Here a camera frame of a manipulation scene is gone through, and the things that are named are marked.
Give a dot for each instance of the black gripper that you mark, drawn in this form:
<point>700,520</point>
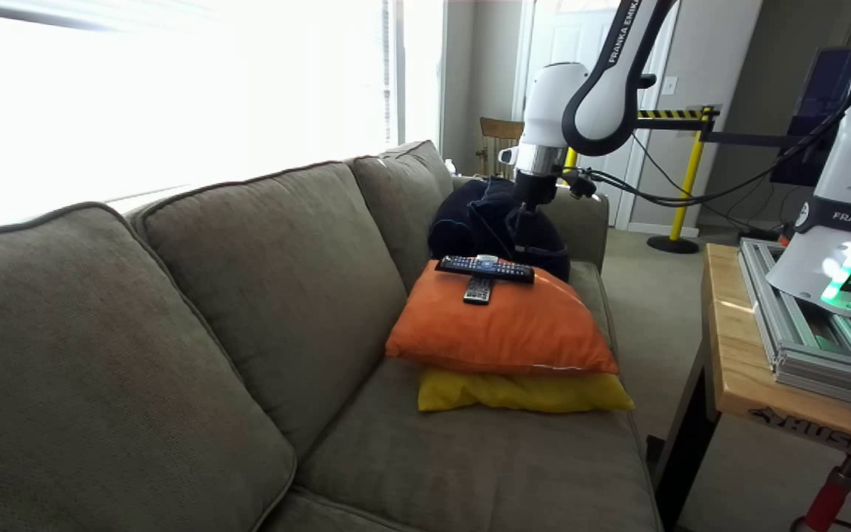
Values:
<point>535,189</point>

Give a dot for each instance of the long black remote control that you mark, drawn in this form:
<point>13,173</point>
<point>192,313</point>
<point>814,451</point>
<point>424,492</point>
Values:
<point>509,269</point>

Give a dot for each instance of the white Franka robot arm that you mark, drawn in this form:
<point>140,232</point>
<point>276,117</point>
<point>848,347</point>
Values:
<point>607,97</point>

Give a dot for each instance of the dark navy pillow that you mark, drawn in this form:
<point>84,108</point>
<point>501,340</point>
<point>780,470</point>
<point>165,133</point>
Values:
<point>464,226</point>

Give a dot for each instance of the small round stool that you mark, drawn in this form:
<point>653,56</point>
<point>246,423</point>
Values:
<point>501,130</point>

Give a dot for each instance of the orange pillow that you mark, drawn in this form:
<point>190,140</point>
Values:
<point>515,328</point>

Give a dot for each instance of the gray-green sofa back cushion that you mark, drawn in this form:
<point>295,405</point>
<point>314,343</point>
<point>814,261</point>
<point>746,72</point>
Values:
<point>400,202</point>
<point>79,372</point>
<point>279,284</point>

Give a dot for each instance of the black yellow striped barrier belt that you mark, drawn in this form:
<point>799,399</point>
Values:
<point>678,117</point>

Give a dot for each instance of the white panel door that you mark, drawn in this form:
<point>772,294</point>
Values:
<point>546,40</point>

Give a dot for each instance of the yellow pillow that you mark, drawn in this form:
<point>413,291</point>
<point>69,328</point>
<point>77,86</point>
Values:
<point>524,393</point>

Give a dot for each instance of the gray-green fabric sofa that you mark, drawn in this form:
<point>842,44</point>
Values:
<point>495,461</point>

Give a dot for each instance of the wooden table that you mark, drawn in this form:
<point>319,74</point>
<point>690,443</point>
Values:
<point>738,365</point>

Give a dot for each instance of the dark flat panel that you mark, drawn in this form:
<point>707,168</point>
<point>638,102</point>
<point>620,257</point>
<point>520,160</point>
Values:
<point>811,120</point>

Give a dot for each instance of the red clamp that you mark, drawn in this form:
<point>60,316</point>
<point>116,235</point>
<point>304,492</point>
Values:
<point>826,504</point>

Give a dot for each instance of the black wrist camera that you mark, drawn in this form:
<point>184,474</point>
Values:
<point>576,185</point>

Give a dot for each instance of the yellow barrier post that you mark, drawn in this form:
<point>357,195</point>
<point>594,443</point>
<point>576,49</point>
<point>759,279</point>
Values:
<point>690,180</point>
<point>570,160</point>

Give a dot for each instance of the black stereo camera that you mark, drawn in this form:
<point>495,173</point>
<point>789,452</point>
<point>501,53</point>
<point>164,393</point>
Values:
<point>648,81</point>

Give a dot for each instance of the white light switch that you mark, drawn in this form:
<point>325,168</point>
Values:
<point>669,86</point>

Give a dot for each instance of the aluminum mounting frame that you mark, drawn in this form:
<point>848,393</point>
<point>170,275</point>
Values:
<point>818,343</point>

